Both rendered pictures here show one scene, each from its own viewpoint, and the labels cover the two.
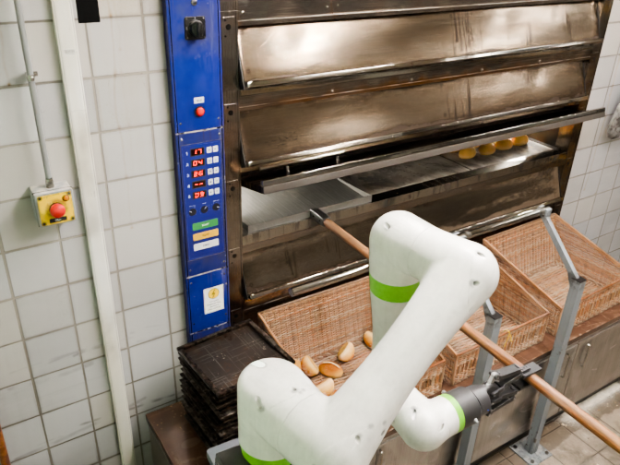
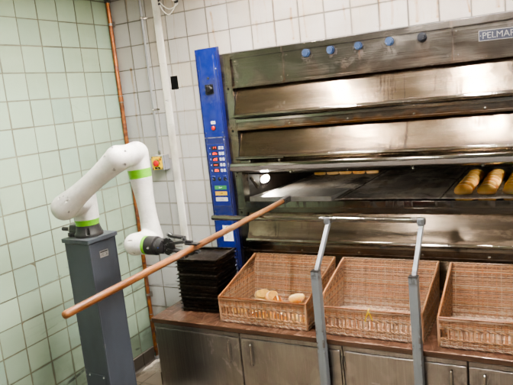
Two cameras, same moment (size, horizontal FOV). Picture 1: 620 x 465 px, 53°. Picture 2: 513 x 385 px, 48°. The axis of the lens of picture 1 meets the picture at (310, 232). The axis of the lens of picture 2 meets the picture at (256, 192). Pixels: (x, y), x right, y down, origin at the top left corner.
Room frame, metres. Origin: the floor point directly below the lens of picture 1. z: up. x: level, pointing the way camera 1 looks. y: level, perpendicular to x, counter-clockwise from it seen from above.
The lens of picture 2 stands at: (0.35, -2.97, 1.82)
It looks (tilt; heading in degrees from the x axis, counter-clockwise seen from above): 9 degrees down; 63
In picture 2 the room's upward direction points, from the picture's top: 6 degrees counter-clockwise
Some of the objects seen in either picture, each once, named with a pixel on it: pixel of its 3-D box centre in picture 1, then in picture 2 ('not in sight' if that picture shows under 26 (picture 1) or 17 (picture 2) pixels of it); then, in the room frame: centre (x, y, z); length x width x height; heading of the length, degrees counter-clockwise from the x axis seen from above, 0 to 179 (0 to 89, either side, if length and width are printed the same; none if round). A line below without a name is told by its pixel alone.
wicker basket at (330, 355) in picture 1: (350, 351); (279, 288); (1.86, -0.17, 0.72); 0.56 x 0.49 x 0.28; 124
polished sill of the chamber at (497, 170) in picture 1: (427, 188); (385, 203); (2.42, -0.49, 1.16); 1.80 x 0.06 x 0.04; 124
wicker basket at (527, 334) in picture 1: (462, 306); (379, 296); (2.19, -0.67, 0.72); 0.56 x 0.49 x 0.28; 124
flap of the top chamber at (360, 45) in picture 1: (452, 35); (377, 88); (2.40, -0.51, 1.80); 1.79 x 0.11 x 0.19; 124
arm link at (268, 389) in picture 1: (276, 413); (83, 206); (0.88, 0.05, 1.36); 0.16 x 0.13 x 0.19; 44
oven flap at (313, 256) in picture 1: (426, 220); (386, 228); (2.40, -0.51, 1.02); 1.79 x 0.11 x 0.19; 124
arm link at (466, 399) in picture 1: (459, 407); (154, 245); (1.10, -0.37, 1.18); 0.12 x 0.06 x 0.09; 33
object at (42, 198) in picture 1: (53, 203); (159, 162); (1.53, 0.71, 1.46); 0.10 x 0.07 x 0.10; 124
